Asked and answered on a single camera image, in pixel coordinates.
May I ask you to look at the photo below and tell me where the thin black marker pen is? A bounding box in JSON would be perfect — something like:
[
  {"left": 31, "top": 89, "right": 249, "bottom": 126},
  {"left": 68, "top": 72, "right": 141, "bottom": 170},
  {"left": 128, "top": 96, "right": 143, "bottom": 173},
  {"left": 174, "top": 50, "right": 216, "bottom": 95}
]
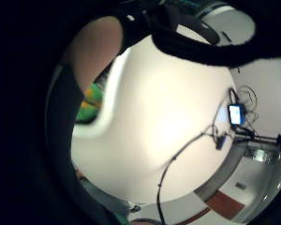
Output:
[{"left": 221, "top": 30, "right": 233, "bottom": 43}]

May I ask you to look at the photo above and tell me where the device with lit blue screen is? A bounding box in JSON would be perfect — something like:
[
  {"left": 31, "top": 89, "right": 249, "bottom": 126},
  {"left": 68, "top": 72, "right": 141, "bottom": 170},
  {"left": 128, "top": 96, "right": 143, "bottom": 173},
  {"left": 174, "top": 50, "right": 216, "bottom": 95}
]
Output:
[{"left": 228, "top": 104, "right": 246, "bottom": 127}]

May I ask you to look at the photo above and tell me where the small black clamp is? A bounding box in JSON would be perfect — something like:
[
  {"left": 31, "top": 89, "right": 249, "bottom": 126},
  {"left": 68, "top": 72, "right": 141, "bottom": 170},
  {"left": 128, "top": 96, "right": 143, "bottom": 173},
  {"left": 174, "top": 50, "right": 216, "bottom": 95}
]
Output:
[{"left": 214, "top": 134, "right": 227, "bottom": 151}]

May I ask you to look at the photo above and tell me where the green and orange soft toy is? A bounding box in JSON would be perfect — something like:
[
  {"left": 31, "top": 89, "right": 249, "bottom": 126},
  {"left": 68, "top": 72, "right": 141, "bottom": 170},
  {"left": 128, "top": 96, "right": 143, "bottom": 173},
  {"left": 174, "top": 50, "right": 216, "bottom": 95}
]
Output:
[{"left": 75, "top": 82, "right": 105, "bottom": 125}]

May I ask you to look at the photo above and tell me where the red-brown floor mat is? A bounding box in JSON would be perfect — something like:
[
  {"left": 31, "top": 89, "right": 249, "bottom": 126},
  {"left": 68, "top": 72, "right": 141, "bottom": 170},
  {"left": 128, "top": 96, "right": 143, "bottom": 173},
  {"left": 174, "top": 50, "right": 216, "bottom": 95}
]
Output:
[{"left": 205, "top": 190, "right": 246, "bottom": 220}]

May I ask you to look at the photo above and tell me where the the person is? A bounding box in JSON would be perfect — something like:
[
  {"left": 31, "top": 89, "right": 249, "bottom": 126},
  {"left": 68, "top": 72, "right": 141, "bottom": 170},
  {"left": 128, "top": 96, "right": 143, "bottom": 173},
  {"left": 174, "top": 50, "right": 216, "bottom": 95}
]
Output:
[{"left": 45, "top": 64, "right": 129, "bottom": 225}]

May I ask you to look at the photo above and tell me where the thin coiled black cable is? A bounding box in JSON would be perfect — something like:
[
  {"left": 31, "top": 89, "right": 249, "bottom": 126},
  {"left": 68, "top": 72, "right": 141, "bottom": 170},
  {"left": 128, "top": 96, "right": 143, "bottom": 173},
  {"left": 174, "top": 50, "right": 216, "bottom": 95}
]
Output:
[{"left": 237, "top": 85, "right": 259, "bottom": 126}]

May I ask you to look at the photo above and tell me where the long black cable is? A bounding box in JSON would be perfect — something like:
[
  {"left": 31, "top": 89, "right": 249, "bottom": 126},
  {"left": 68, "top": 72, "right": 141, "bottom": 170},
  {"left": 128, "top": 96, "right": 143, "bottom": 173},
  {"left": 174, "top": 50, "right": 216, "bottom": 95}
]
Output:
[{"left": 155, "top": 130, "right": 217, "bottom": 225}]

